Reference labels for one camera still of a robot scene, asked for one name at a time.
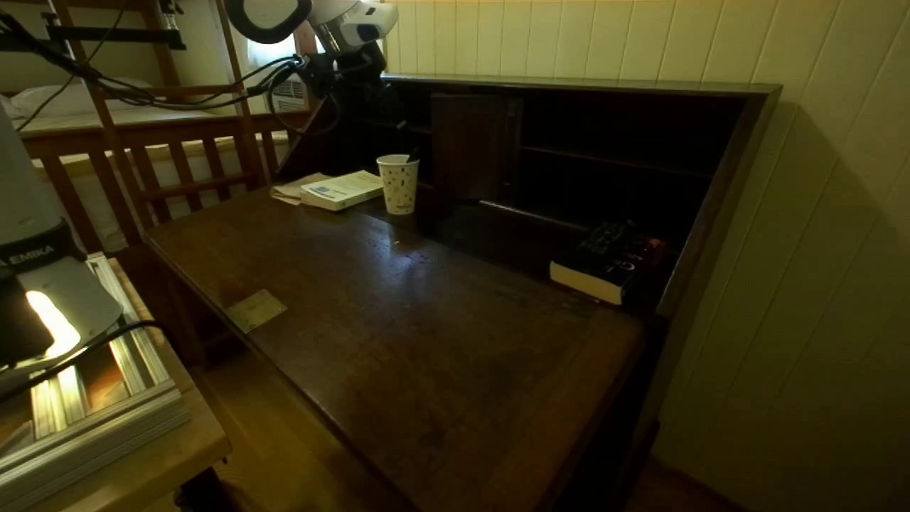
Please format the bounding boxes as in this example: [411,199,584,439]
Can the single black cable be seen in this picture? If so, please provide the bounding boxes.
[0,315,165,401]

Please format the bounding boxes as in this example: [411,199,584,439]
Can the pale notepad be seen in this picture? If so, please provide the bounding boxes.
[267,172,331,212]

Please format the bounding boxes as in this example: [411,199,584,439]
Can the wooden slatted railing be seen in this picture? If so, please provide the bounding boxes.
[17,108,316,256]

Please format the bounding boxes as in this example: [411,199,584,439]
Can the stack of papers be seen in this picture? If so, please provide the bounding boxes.
[296,169,387,217]

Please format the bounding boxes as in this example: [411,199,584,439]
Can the dark book with white pages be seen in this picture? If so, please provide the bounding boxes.
[546,237,668,311]

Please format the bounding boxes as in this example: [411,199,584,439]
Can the grey metal base plate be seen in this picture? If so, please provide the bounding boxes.
[14,253,129,350]

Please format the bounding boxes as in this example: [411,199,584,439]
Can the black remote control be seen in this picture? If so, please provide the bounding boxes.
[574,217,668,286]

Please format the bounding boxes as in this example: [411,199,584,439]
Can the wooden ladder frame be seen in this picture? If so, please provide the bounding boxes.
[47,0,327,240]

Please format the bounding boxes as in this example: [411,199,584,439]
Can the bright window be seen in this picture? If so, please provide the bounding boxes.
[243,32,321,78]

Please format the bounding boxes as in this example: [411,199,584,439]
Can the white bed mattress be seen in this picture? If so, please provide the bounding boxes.
[0,78,244,136]

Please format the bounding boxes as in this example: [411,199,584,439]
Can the dark wooden secretary desk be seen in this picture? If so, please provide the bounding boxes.
[141,71,785,512]

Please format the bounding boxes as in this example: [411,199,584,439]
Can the aluminium frame platform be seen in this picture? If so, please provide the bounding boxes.
[0,250,192,502]

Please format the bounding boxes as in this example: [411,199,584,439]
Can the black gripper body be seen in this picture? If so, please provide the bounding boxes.
[307,41,394,98]

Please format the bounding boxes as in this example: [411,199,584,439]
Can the square pale paper coaster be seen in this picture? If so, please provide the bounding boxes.
[223,288,290,337]

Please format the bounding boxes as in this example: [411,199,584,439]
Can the speckled white paper cup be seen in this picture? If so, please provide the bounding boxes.
[372,151,425,220]

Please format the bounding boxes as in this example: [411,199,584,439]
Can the black cable bundle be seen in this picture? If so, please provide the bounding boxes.
[0,10,331,122]

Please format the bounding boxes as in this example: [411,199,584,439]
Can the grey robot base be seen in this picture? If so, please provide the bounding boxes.
[0,111,81,279]

